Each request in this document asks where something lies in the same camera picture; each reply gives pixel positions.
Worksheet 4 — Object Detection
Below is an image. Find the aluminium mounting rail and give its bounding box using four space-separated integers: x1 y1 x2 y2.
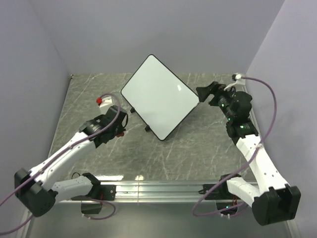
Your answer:
101 180 218 203

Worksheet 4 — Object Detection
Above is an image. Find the white whiteboard with black frame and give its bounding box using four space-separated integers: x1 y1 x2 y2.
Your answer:
121 55 200 141

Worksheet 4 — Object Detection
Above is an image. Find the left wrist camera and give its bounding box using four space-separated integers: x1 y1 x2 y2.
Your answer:
96 96 113 114

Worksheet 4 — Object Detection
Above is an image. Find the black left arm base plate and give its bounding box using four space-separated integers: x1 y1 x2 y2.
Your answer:
71 184 116 201

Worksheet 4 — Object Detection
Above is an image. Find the aluminium side rail right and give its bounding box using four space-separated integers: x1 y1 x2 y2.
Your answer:
239 74 263 139

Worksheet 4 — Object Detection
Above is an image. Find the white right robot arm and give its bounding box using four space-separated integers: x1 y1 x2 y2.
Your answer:
196 81 301 226

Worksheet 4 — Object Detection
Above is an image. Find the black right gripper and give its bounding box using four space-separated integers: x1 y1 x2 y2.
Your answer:
196 81 238 121

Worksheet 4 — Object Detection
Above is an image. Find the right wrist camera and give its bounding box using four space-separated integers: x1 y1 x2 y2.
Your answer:
224 73 246 91

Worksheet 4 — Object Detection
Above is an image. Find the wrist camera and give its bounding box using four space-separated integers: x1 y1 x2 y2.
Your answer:
96 96 113 114
224 73 246 91

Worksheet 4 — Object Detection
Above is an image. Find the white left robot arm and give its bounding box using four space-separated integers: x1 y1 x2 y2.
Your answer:
14 105 128 217

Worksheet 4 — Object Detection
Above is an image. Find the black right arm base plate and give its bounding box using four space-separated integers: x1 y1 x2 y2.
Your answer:
198 183 233 200

